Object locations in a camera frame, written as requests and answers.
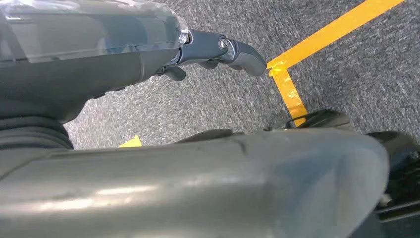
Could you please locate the yellow floor tape mark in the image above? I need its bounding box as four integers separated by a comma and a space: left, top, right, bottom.
118, 134, 143, 148

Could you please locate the yellow floor tape square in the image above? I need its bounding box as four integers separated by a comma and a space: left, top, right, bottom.
266, 0, 407, 128

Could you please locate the grey robot body shell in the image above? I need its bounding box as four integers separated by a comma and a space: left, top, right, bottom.
0, 127, 390, 238

